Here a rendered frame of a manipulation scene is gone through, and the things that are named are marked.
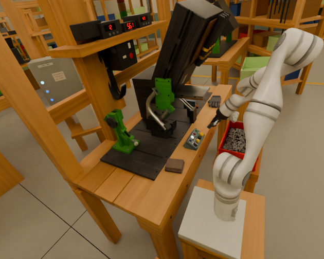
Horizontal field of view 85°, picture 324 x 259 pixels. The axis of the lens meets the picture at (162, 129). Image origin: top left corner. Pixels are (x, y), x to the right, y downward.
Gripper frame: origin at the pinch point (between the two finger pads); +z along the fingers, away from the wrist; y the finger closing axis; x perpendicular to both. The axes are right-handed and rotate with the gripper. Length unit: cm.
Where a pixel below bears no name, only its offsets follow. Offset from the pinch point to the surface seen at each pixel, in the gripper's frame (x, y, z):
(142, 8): -359, -534, 181
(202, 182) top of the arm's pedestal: 13.4, 29.9, 10.1
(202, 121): -2.9, -19.2, 15.4
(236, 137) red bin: 19.8, -10.3, 2.8
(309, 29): 129, -659, -13
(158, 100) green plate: -36.3, -1.6, 10.4
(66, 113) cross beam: -71, 40, 25
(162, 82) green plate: -40.2, -4.7, -0.9
